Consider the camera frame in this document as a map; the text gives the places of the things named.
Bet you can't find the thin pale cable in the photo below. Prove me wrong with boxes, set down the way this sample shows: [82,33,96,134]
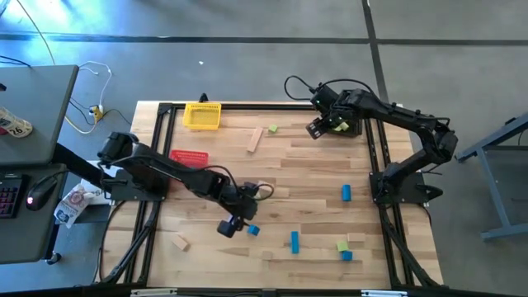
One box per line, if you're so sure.
[15,0,57,66]

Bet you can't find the white box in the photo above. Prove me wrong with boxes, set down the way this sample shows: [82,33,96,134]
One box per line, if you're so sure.
[80,163,113,206]

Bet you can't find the silver metal bracket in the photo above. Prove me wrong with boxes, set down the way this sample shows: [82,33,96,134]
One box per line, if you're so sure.
[360,289,409,297]
[130,288,179,297]

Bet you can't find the right gripper's black cable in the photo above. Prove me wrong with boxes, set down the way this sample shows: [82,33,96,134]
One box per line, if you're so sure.
[283,74,321,102]

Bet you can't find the red plastic basket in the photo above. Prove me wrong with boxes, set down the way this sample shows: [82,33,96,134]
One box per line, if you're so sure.
[169,149,210,170]

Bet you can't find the yellow plastic basket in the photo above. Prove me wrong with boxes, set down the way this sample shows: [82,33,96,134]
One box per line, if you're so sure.
[182,101,223,131]

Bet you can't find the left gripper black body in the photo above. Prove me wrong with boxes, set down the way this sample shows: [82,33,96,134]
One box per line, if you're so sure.
[222,185,259,222]

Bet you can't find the grey metal table frame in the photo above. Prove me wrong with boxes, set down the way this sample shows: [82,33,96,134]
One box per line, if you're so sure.
[455,112,528,243]

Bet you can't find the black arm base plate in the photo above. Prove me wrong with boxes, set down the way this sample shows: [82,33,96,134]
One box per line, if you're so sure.
[370,171,430,206]
[109,164,170,203]

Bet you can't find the dark grey desk tray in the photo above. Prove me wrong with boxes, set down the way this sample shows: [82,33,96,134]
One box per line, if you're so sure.
[0,163,70,265]

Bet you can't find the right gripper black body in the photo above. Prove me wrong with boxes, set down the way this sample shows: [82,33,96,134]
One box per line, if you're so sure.
[323,101,364,125]

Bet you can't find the gripper's black cable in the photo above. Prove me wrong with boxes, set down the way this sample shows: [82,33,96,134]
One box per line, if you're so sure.
[243,181,276,202]
[283,74,321,102]

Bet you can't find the black keyboard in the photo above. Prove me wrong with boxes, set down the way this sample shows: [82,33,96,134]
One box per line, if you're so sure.
[0,174,25,219]

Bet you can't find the black desk strut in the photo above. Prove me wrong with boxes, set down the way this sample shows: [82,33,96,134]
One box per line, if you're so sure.
[52,142,119,185]

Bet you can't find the arm's black wrist camera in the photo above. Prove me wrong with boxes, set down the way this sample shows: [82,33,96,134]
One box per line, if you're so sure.
[305,117,327,140]
[216,219,239,239]

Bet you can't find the black plastic basket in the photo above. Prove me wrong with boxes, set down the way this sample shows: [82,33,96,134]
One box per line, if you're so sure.
[325,118,365,139]

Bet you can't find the white printed snack bag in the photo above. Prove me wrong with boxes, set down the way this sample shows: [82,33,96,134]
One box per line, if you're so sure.
[53,183,97,229]

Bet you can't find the black floor cable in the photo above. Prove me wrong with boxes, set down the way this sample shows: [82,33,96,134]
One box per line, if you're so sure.
[97,200,125,285]

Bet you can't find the grey desk top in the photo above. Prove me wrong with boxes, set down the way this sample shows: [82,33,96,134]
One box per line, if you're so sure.
[0,64,80,167]

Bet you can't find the black aluminium table frame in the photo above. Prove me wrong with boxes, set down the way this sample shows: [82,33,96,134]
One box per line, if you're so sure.
[97,101,446,297]

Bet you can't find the right arm's black wrist camera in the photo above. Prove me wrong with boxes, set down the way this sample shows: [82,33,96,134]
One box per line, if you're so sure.
[305,117,327,140]

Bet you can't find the left gripper's black cable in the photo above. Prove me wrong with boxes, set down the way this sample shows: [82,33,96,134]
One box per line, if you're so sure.
[243,181,276,202]

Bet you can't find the black computer mouse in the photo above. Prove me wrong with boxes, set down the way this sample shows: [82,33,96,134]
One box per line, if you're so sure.
[25,176,59,213]

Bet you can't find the white packet with number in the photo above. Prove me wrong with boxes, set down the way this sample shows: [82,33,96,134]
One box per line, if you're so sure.
[0,106,34,139]

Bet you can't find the left arm's black wrist camera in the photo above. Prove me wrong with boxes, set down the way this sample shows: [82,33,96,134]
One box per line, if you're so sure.
[216,219,239,239]

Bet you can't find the long wooden block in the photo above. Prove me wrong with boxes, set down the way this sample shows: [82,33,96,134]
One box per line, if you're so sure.
[246,126,264,153]

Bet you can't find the yellow cable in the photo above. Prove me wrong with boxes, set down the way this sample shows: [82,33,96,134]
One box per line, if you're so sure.
[64,107,104,135]

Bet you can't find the white cable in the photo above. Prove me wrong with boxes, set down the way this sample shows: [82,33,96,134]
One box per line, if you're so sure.
[77,60,114,109]

